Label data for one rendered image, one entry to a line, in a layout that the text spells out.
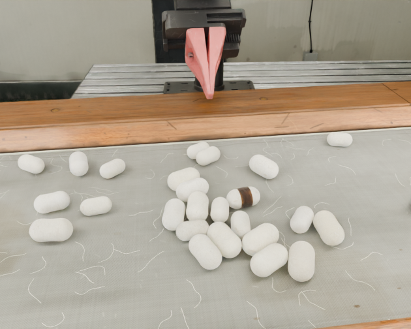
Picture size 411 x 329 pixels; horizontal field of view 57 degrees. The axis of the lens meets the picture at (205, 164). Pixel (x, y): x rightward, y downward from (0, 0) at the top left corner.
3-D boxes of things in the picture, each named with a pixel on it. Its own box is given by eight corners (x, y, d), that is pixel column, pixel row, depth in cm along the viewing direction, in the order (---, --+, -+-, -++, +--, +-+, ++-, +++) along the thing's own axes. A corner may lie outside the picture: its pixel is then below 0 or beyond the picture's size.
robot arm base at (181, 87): (258, 59, 78) (254, 49, 84) (160, 61, 77) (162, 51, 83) (256, 96, 82) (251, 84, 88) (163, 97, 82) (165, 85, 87)
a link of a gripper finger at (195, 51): (254, 80, 43) (244, 11, 46) (191, 83, 42) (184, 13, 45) (244, 107, 49) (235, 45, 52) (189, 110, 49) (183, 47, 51)
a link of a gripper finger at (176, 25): (233, 81, 43) (224, 12, 45) (169, 85, 42) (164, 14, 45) (226, 108, 49) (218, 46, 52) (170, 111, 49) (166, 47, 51)
